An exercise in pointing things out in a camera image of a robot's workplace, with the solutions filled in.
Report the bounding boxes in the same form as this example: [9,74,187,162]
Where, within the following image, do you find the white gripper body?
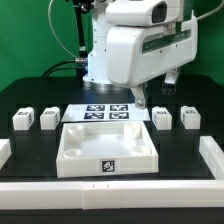
[106,17,198,88]

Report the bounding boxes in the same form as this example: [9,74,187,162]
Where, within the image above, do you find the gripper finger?
[162,68,179,96]
[131,84,147,109]

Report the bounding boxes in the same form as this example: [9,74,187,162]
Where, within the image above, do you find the white square tabletop tray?
[56,121,159,178]

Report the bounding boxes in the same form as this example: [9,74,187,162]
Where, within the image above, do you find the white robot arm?
[84,0,198,109]

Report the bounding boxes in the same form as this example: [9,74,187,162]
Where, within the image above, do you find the white sheet with markers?
[62,103,150,122]

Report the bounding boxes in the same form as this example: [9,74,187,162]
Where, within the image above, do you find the white left fence piece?
[0,139,11,170]

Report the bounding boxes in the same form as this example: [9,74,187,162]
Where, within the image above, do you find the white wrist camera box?
[106,0,168,27]

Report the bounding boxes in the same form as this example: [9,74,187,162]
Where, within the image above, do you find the black camera pole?
[68,0,95,78]

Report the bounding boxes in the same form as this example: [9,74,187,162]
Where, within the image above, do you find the black cables at base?
[41,58,88,79]

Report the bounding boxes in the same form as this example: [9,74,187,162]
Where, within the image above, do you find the grey curved cable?
[47,0,80,60]

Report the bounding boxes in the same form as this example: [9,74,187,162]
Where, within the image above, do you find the white front fence rail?
[0,180,224,210]

